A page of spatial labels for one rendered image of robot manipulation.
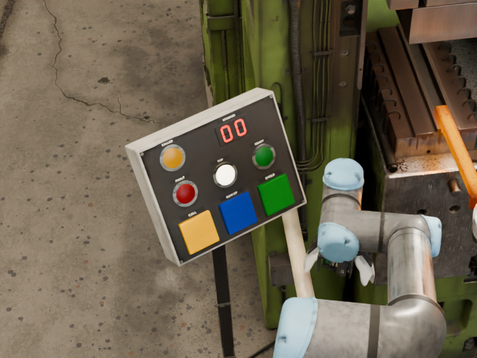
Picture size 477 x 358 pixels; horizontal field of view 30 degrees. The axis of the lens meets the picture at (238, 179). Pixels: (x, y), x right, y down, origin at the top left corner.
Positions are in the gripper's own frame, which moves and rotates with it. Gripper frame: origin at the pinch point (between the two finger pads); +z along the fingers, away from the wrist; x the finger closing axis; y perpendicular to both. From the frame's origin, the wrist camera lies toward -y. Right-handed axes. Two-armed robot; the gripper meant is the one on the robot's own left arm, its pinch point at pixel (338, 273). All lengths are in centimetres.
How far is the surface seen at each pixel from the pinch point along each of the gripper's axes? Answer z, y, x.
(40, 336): 93, -18, -102
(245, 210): -7.5, -6.1, -22.7
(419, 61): -5, -69, 6
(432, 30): -37, -41, 10
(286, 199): -5.8, -12.9, -15.2
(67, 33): 94, -172, -160
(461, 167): -8.9, -29.6, 21.6
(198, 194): -14.2, -2.6, -32.1
